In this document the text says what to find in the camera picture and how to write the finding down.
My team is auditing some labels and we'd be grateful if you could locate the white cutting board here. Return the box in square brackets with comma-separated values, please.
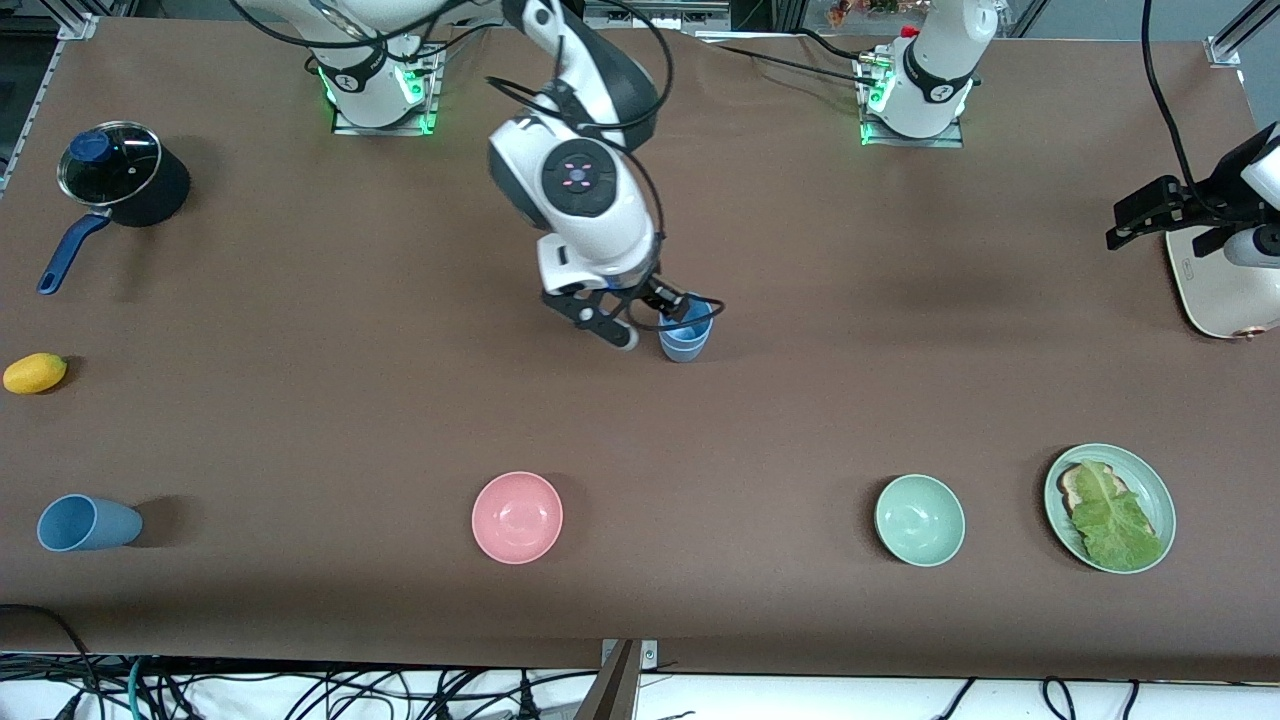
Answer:
[1165, 222, 1280, 341]

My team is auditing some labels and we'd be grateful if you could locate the brown table cover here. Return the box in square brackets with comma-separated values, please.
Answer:
[0, 15, 1280, 683]

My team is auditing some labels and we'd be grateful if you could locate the pink bowl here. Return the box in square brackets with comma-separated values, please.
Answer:
[471, 471, 564, 565]

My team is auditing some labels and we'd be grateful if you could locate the pale green plate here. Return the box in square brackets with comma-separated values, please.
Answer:
[1044, 443, 1177, 575]

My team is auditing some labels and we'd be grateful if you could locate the toast bread slice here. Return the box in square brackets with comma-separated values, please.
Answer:
[1058, 462, 1161, 541]

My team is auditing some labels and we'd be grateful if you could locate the green lettuce leaf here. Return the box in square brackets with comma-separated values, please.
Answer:
[1070, 460, 1165, 572]

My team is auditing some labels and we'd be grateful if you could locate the pale green bowl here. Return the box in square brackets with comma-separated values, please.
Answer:
[874, 474, 967, 568]

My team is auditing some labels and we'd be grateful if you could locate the dark blue saucepan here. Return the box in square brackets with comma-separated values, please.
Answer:
[37, 122, 192, 297]

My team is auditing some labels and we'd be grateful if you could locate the glass lid with blue knob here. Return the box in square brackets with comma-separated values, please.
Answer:
[57, 122, 164, 209]

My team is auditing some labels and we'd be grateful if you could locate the yellow mango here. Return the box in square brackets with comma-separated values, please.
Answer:
[3, 353, 68, 395]

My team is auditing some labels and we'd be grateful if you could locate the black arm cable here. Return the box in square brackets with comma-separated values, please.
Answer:
[230, 0, 727, 336]

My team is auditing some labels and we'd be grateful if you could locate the aluminium frame rail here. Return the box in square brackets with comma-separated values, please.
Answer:
[1205, 0, 1280, 69]
[0, 0, 102, 191]

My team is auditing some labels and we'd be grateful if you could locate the black hanging cable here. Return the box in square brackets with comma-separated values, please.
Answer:
[1140, 0, 1199, 191]

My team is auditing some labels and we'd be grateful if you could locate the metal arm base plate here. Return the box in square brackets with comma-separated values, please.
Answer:
[857, 50, 967, 149]
[330, 45, 442, 137]

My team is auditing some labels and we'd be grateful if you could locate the black base cable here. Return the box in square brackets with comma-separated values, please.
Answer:
[404, 24, 501, 77]
[712, 42, 883, 81]
[796, 28, 873, 63]

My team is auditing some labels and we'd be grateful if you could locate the aluminium frame profile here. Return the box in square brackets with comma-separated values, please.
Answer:
[585, 0, 732, 30]

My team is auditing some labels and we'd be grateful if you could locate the metal table bracket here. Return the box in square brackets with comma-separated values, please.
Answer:
[575, 639, 660, 720]

